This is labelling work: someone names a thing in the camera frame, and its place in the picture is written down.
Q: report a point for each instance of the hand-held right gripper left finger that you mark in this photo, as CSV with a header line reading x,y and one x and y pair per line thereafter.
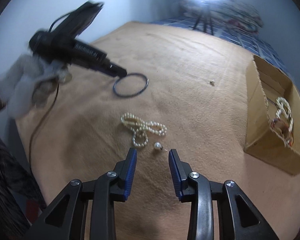
x,y
131,170

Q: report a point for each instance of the black tripod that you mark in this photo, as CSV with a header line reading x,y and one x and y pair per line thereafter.
x,y
211,25

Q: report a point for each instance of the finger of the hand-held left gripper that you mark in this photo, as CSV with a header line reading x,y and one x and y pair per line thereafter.
x,y
117,70

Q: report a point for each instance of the person's left hand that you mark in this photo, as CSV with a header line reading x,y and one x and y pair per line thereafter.
x,y
22,80

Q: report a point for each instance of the pearl drop earring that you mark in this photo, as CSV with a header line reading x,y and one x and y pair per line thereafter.
x,y
157,145

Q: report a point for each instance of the person's dark striped clothing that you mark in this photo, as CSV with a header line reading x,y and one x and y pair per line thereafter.
x,y
7,180

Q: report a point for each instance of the cardboard box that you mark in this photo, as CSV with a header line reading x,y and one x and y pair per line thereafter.
x,y
260,135

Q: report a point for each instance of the dark metal bangle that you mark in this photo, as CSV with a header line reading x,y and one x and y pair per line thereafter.
x,y
147,83

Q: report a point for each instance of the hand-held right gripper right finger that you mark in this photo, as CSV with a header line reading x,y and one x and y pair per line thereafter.
x,y
173,175

